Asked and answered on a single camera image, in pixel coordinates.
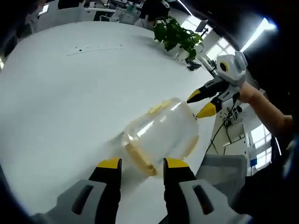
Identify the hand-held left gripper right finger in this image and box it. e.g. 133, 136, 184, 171
163, 157, 253, 224

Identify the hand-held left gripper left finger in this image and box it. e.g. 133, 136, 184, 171
32, 157, 122, 224

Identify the clear container with yellow buckles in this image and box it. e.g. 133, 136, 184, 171
123, 98, 200, 177

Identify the white device stand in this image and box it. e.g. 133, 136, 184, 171
216, 102, 246, 143

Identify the small black device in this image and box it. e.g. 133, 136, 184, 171
185, 59, 202, 71

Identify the grey mesh office chair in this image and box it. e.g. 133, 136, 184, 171
195, 154, 248, 209

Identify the white plant pot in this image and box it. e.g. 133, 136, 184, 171
175, 45, 190, 62

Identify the green potted plant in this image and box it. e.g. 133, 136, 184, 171
153, 15, 204, 59

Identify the black cable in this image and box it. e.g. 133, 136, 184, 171
205, 97, 237, 155

